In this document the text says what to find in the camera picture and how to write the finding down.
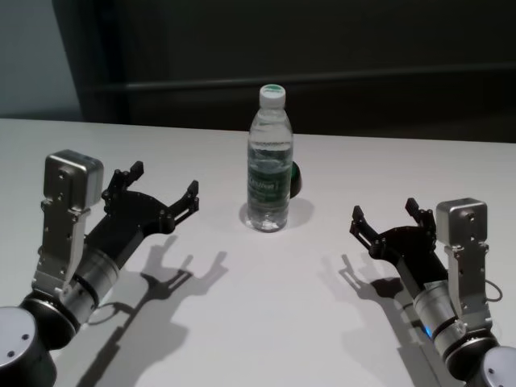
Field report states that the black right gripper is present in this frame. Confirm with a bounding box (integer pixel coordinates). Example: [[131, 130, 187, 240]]
[[349, 198, 451, 293]]

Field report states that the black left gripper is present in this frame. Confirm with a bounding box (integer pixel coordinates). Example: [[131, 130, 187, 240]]
[[86, 160, 201, 267]]

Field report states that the clear water bottle green label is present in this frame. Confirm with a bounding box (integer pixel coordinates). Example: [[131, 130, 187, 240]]
[[245, 83, 294, 233]]

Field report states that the green YES button black base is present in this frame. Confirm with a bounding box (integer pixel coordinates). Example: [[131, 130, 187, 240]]
[[288, 160, 302, 199]]

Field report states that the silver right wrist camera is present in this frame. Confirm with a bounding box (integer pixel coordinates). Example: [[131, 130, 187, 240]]
[[435, 197, 495, 323]]

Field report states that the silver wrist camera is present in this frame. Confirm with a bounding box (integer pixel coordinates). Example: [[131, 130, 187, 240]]
[[31, 149, 105, 295], [435, 197, 495, 323]]

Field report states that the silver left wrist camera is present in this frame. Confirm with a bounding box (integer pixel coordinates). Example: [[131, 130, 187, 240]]
[[31, 149, 105, 295]]

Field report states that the thin right wrist cable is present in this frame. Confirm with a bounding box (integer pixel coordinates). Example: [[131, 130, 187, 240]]
[[485, 280, 505, 303]]

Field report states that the dark vertical frame post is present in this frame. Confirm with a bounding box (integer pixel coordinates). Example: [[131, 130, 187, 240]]
[[51, 0, 134, 124]]

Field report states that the thin grey horizontal rail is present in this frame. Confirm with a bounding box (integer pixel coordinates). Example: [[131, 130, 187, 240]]
[[92, 76, 516, 93]]

